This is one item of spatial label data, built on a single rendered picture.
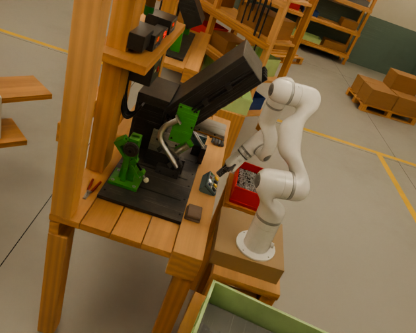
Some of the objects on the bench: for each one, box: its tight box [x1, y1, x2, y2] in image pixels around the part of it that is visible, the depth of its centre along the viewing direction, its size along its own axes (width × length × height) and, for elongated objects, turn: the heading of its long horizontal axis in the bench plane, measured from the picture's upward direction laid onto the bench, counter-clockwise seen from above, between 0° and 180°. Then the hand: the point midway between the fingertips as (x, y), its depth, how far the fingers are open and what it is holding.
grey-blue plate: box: [190, 133, 207, 157], centre depth 236 cm, size 10×2×14 cm, turn 58°
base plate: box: [97, 126, 207, 225], centre depth 232 cm, size 42×110×2 cm, turn 148°
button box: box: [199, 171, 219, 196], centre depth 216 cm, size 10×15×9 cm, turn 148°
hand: (220, 172), depth 209 cm, fingers closed
